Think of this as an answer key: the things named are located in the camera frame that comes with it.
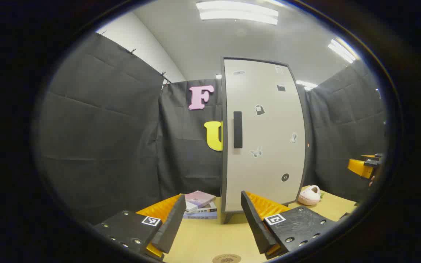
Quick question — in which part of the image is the round brown coaster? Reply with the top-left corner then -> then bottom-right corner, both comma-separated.
212,254 -> 241,263

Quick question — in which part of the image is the black cabinet door handle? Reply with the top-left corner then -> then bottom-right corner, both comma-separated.
234,111 -> 243,148

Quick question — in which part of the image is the black backdrop cloth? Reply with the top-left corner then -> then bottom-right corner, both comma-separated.
37,32 -> 386,225

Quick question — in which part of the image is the pink book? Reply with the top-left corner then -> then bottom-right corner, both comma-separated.
185,190 -> 216,209

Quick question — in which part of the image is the long ceiling light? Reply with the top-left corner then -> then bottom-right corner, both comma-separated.
328,38 -> 357,63

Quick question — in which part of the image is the pink plush slipper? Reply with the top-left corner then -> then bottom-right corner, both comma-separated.
298,185 -> 321,206

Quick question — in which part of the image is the lavender book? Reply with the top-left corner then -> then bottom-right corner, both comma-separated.
183,212 -> 217,220

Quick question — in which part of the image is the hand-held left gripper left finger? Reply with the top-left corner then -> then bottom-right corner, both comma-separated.
94,194 -> 187,262

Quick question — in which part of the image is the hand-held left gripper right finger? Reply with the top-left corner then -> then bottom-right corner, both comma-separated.
240,190 -> 352,260

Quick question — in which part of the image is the dark grey cabinet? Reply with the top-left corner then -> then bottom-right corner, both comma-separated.
220,57 -> 311,224

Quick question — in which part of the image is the large ceiling light panel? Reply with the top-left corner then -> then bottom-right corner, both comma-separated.
196,1 -> 279,25

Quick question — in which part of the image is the white book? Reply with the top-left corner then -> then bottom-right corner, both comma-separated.
196,203 -> 217,214

